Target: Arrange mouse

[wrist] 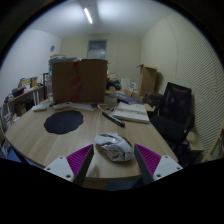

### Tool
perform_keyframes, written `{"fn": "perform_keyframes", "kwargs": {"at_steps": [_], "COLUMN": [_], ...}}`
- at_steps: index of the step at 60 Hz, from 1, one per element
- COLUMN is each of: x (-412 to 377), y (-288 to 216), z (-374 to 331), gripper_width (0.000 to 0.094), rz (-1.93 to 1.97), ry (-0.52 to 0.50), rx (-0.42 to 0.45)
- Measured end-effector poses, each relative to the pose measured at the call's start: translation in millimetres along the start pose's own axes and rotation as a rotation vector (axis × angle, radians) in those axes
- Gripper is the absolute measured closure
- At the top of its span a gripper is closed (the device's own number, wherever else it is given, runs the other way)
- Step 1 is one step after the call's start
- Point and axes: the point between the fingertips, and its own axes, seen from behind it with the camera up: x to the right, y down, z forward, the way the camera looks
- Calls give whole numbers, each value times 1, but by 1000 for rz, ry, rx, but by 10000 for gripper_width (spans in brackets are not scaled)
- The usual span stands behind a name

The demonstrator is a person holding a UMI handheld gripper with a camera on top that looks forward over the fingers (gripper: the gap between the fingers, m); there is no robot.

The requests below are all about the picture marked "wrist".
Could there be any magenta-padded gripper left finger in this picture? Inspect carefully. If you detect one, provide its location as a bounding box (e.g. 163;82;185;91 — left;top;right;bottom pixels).
43;143;95;187

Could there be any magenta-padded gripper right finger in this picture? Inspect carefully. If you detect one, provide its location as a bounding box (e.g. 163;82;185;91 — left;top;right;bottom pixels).
133;143;184;186

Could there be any white and silver computer mouse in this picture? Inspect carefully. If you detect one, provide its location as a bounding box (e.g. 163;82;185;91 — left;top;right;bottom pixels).
93;132;135;163

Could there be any black irregular mouse pad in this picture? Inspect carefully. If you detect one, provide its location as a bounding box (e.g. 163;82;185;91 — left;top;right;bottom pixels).
43;110;85;136

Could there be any black office chair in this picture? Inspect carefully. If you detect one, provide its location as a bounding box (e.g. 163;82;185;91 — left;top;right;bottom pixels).
149;81;196;158

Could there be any small white flat box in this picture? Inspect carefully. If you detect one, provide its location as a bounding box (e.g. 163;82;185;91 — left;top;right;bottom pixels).
32;103;51;112

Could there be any white book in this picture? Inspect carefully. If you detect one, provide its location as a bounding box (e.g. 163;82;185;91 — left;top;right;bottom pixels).
112;101;151;124

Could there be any black marker pen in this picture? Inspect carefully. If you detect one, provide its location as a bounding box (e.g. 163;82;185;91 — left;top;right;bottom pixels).
101;111;126;128

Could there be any dark blue book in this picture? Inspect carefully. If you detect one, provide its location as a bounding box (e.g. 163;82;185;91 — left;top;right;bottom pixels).
109;92;144;105

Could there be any cluttered shelf unit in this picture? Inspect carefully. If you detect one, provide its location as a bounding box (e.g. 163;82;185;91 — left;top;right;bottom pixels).
0;76;46;134

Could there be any large brown cardboard box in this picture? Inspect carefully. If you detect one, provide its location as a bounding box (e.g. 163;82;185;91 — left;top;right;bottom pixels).
51;58;109;104

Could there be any window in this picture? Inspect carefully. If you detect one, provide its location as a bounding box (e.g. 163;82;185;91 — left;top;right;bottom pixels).
87;39;108;60

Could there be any ceiling tube light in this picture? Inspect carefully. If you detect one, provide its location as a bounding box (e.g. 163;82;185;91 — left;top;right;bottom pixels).
83;7;94;25

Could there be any thin white cable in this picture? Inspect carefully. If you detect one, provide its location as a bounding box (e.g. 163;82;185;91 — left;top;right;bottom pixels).
96;103;116;116

